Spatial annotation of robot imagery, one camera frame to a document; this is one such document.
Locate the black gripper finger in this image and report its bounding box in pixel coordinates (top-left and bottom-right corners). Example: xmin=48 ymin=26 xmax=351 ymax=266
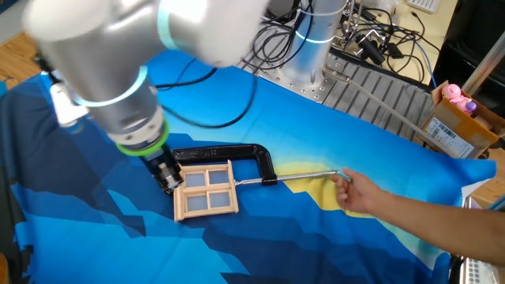
xmin=155 ymin=168 xmax=177 ymax=197
xmin=164 ymin=162 xmax=185 ymax=189

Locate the black cable bundle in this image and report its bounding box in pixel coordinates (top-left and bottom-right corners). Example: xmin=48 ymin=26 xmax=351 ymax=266
xmin=240 ymin=0 xmax=312 ymax=72

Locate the wrist camera with white bracket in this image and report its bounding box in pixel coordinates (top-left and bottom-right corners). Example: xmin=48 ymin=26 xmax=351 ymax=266
xmin=49 ymin=80 xmax=90 ymax=129

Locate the thin black cable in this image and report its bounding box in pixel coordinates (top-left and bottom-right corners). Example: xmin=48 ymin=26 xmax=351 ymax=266
xmin=153 ymin=58 xmax=219 ymax=91

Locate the pink toy pig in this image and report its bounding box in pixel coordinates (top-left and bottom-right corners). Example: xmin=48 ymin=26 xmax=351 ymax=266
xmin=440 ymin=83 xmax=478 ymax=115

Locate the perforated metal plate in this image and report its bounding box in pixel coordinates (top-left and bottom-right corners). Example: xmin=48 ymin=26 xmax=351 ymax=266
xmin=459 ymin=256 xmax=505 ymax=284

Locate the black C-clamp with steel screw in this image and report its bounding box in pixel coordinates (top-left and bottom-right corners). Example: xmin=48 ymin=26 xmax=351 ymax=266
xmin=170 ymin=143 xmax=352 ymax=189

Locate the aluminium mounting plate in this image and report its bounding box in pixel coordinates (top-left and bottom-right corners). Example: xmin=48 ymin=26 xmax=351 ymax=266
xmin=238 ymin=47 xmax=437 ymax=145

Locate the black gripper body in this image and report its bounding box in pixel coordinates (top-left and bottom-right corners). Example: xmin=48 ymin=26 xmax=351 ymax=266
xmin=142 ymin=145 xmax=178 ymax=181

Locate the blue landscape print cloth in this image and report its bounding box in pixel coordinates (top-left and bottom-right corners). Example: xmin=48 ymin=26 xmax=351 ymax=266
xmin=0 ymin=49 xmax=497 ymax=284

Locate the person's right forearm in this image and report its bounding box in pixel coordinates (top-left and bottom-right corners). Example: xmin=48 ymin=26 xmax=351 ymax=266
xmin=376 ymin=192 xmax=505 ymax=266

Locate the white keyboard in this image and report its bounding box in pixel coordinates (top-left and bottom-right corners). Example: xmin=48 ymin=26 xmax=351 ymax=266
xmin=406 ymin=0 xmax=441 ymax=13

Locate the miniature wooden sliding window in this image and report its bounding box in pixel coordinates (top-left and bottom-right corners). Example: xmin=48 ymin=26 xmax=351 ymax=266
xmin=172 ymin=159 xmax=240 ymax=223

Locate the black computer case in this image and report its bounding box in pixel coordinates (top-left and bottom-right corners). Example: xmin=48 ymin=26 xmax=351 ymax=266
xmin=433 ymin=0 xmax=505 ymax=92

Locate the thick black cable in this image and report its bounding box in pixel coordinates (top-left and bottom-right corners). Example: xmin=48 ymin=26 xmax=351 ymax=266
xmin=161 ymin=74 xmax=260 ymax=130

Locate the aluminium frame post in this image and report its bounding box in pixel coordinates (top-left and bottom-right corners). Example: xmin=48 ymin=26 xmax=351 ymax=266
xmin=461 ymin=29 xmax=505 ymax=95

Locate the blue cable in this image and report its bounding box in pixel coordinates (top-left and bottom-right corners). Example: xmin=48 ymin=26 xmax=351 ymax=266
xmin=410 ymin=37 xmax=438 ymax=88

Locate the cardboard box with barcode label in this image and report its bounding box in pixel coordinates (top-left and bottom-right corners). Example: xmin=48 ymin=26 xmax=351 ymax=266
xmin=412 ymin=80 xmax=505 ymax=159

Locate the beige hose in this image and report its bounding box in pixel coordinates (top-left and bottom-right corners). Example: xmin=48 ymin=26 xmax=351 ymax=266
xmin=323 ymin=66 xmax=458 ymax=157

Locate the person's right hand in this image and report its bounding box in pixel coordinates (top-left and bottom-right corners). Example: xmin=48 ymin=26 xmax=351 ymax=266
xmin=330 ymin=167 xmax=386 ymax=217

